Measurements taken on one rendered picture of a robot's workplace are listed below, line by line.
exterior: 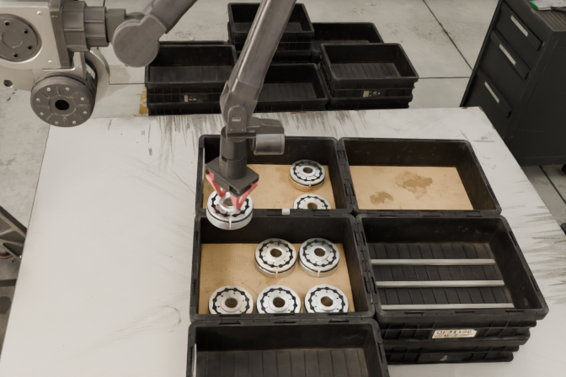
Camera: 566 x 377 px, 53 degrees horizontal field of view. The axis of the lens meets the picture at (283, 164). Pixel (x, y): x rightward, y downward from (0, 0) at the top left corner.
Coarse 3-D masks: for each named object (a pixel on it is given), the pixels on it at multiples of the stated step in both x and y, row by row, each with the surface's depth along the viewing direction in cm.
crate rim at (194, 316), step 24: (264, 216) 140; (288, 216) 141; (312, 216) 142; (336, 216) 143; (192, 264) 128; (360, 264) 132; (192, 288) 123; (192, 312) 119; (312, 312) 122; (336, 312) 122; (360, 312) 123
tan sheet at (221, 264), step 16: (208, 256) 142; (224, 256) 143; (240, 256) 143; (208, 272) 139; (224, 272) 139; (240, 272) 140; (256, 272) 140; (336, 272) 142; (208, 288) 136; (256, 288) 137; (304, 288) 138; (352, 304) 136
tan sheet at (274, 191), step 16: (272, 176) 166; (288, 176) 166; (208, 192) 159; (256, 192) 160; (272, 192) 161; (288, 192) 161; (304, 192) 162; (320, 192) 162; (256, 208) 156; (272, 208) 156; (288, 208) 157
